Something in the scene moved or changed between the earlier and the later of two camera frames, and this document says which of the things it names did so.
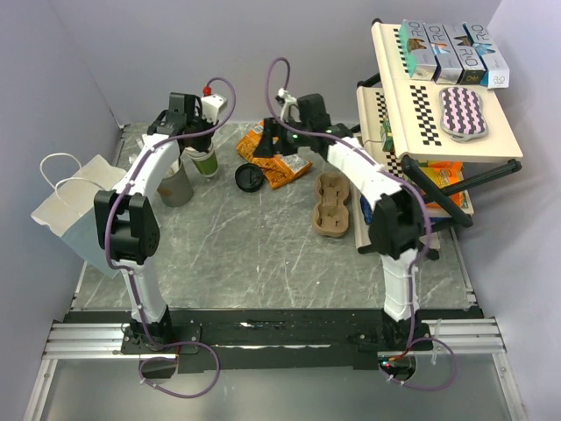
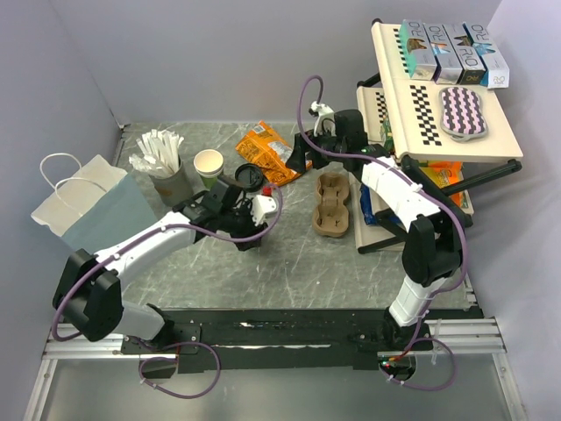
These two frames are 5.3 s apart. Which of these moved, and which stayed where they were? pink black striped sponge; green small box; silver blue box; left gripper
Moved: left gripper
Stayed: silver blue box; pink black striped sponge; green small box
